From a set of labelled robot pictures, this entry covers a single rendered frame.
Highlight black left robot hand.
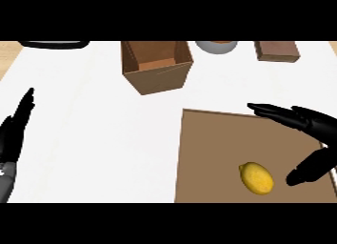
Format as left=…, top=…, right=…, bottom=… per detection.
left=0, top=87, right=37, bottom=170

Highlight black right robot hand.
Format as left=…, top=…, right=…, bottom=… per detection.
left=246, top=102, right=337, bottom=187

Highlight brown wooden tray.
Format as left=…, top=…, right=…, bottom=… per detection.
left=174, top=108, right=337, bottom=204

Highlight yellow lemon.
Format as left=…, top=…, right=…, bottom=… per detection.
left=237, top=161, right=276, bottom=195

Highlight open cardboard box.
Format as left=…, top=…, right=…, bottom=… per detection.
left=120, top=40, right=196, bottom=96

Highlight brown wooden block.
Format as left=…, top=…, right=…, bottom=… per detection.
left=254, top=40, right=302, bottom=64

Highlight black curved rim object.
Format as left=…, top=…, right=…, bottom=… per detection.
left=16, top=40, right=92, bottom=50

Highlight grey round bowl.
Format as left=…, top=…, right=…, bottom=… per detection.
left=195, top=40, right=239, bottom=55

